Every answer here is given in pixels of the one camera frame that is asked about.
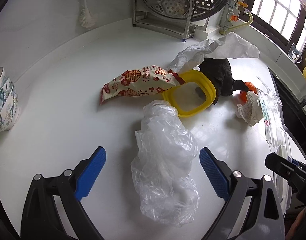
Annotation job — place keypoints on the glass mug on sill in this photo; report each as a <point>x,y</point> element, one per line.
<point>294,54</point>

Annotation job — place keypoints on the yellow plastic container lid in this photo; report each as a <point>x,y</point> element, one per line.
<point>194,96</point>

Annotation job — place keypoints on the orange plastic ball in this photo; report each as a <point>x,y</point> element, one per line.
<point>243,93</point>

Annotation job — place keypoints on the gas valve with orange knob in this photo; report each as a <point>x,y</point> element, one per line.
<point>228,17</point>

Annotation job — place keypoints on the lower floral ceramic bowl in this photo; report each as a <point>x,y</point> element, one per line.
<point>8,106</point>

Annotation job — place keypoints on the black terry cloth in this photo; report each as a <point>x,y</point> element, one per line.
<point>219,73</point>

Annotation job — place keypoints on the stainless steel dish rack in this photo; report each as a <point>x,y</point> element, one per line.
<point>144,18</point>

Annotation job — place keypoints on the translucent white plastic bag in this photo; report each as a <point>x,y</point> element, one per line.
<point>231,46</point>

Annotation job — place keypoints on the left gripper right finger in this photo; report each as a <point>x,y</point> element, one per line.
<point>264,218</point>

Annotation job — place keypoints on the floral ceramic bowl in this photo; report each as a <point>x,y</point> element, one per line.
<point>8,106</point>
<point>0,84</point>

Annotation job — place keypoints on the clear plastic bag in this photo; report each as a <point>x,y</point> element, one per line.
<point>161,169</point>

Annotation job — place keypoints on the crumpled printed white paper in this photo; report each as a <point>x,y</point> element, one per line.
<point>251,111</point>

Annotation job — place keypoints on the white bottle brush blue handle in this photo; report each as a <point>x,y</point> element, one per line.
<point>86,19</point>

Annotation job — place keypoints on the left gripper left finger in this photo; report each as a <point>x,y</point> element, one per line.
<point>40,217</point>

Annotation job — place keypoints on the red white snack bag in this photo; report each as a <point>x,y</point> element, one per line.
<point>146,81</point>

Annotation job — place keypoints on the black kitchen sink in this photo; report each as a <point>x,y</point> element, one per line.
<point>294,117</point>

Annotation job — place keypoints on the clear toothbrush blister package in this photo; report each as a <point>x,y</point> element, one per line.
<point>276,137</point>

